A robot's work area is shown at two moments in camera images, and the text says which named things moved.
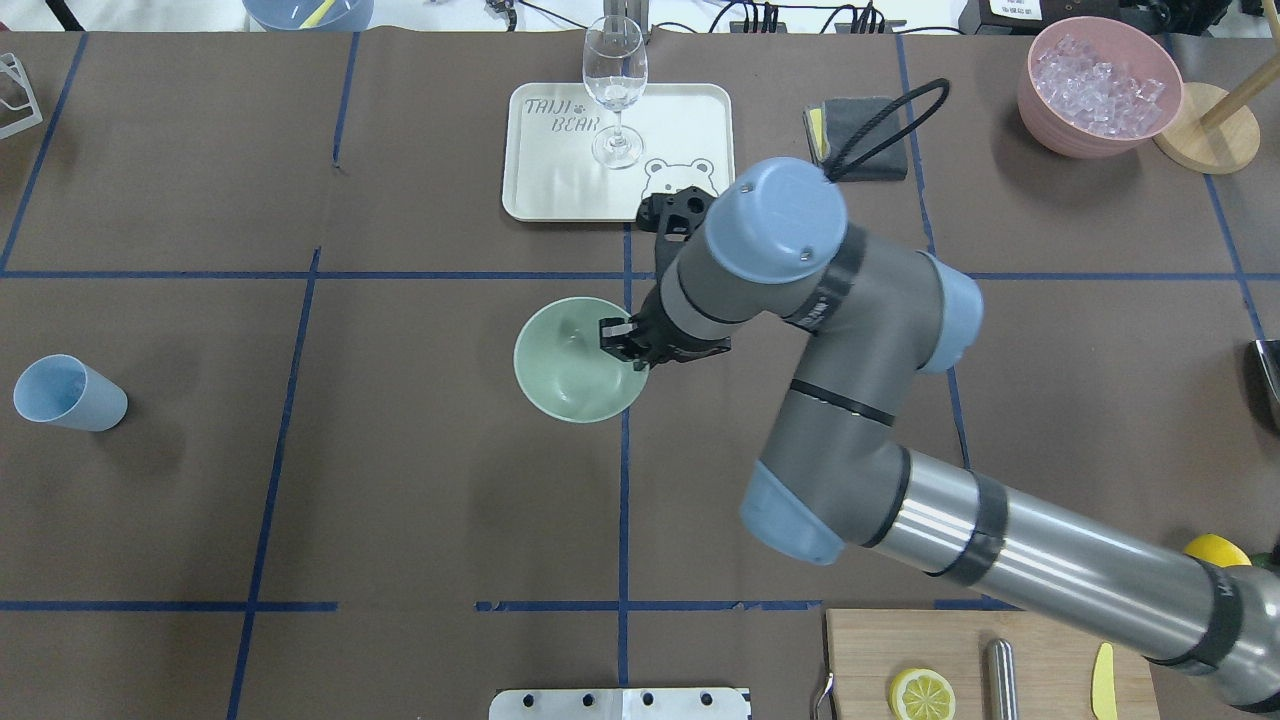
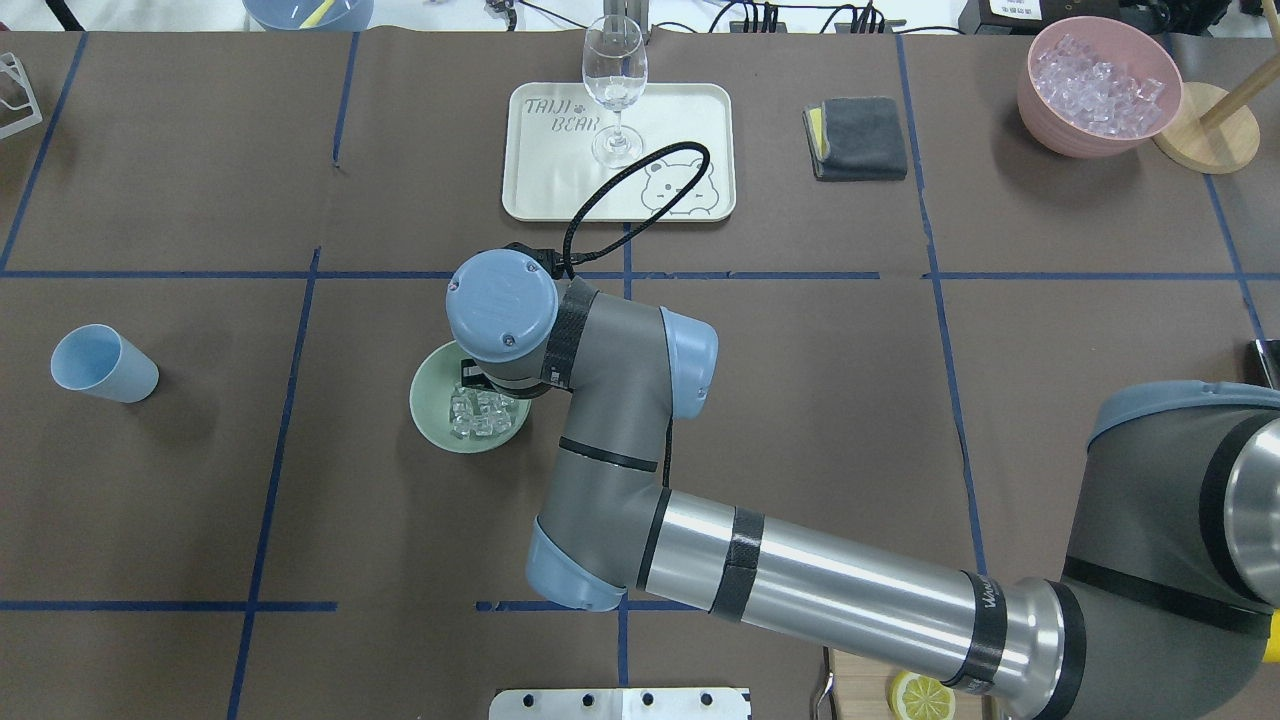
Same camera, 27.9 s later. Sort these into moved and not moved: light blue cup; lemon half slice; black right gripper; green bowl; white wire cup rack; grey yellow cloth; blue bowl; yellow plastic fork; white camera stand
Moved: green bowl; black right gripper; light blue cup
Not moved: white camera stand; yellow plastic fork; grey yellow cloth; blue bowl; lemon half slice; white wire cup rack
